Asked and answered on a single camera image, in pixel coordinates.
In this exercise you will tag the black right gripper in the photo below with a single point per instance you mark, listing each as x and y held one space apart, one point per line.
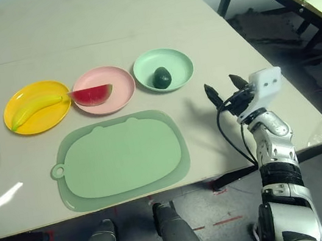
241 102

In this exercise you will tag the yellow toy banana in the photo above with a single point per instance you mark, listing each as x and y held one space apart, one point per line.
32 111

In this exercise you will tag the dark green toy avocado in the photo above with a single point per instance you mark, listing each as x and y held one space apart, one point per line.
162 78

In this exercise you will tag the red toy watermelon slice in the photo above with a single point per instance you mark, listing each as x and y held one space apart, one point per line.
92 96

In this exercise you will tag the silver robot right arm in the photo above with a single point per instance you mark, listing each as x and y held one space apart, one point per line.
280 168

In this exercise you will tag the mint green plastic plate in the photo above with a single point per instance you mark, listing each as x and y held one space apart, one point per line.
179 64

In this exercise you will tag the yellow plastic plate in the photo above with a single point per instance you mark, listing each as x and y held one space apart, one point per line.
46 121

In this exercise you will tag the pink plastic plate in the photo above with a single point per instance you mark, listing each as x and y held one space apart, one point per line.
104 77

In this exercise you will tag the light green cutting board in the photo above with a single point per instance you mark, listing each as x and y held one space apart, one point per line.
124 157

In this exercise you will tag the translucent green silicone mat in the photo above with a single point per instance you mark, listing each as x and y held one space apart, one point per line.
130 198

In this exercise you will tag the grey robot right leg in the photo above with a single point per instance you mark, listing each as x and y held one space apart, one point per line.
180 234

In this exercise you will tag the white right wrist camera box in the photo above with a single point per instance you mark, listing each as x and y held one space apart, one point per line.
266 85

